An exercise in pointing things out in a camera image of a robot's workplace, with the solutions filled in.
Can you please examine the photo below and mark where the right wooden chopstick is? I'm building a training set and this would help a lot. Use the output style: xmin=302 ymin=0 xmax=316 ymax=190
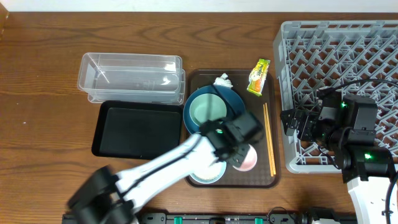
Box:
xmin=263 ymin=103 xmax=276 ymax=177

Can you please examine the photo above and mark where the white bowl light blue rim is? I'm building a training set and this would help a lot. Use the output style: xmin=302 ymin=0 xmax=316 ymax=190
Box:
xmin=190 ymin=162 xmax=226 ymax=184

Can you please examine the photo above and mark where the pink and white cup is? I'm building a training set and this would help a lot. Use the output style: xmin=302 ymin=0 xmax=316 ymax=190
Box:
xmin=233 ymin=145 xmax=257 ymax=172

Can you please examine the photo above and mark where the grey dishwasher rack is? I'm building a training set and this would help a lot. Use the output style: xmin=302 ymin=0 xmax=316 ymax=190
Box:
xmin=273 ymin=21 xmax=397 ymax=159

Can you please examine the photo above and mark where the dark blue plate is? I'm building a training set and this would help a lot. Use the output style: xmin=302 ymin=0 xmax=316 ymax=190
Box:
xmin=183 ymin=85 xmax=246 ymax=134

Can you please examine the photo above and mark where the clear plastic bin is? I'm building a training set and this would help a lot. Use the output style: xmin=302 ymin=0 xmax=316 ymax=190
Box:
xmin=77 ymin=52 xmax=185 ymax=105

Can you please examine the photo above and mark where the mint green bowl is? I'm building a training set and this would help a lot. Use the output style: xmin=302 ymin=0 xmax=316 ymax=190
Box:
xmin=189 ymin=93 xmax=227 ymax=126

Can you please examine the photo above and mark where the brown serving tray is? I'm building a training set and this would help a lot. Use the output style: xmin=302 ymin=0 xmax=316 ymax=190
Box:
xmin=186 ymin=69 xmax=280 ymax=189

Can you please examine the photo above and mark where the black rectangular tray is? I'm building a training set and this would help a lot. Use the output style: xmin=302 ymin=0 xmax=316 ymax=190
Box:
xmin=91 ymin=101 xmax=182 ymax=160

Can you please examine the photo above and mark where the wooden chopstick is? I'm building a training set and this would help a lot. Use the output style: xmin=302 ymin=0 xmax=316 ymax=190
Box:
xmin=263 ymin=103 xmax=275 ymax=177
xmin=263 ymin=103 xmax=276 ymax=177

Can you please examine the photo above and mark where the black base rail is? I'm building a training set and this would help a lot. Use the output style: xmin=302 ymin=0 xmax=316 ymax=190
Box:
xmin=61 ymin=212 xmax=343 ymax=224

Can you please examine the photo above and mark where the left wooden chopstick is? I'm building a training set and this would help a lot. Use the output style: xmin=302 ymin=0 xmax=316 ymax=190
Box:
xmin=263 ymin=103 xmax=275 ymax=177

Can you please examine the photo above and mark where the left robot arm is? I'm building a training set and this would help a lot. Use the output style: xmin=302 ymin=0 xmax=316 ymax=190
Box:
xmin=67 ymin=112 xmax=264 ymax=223

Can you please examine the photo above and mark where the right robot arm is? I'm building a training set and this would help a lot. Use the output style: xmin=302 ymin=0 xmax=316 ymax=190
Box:
xmin=280 ymin=91 xmax=397 ymax=223

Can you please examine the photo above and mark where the crumpled white tissue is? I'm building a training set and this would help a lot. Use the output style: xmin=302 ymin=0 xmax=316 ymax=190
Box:
xmin=213 ymin=73 xmax=233 ymax=88

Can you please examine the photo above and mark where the green orange snack wrapper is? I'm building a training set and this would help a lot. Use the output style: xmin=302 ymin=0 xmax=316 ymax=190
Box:
xmin=247 ymin=58 xmax=271 ymax=96

